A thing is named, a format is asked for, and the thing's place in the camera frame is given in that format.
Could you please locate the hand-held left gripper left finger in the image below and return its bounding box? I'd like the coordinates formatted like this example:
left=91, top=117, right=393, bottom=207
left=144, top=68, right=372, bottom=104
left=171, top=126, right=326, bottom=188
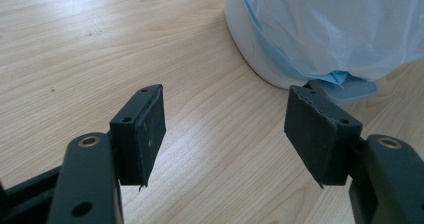
left=109, top=84, right=167, bottom=190

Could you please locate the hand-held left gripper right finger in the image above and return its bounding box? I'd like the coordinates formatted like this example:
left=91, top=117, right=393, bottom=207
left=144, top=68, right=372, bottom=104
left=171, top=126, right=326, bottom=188
left=283, top=85, right=364, bottom=189

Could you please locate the light blue plastic bin bag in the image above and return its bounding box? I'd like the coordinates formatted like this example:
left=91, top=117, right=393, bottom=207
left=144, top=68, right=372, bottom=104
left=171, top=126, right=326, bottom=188
left=236, top=0, right=424, bottom=102

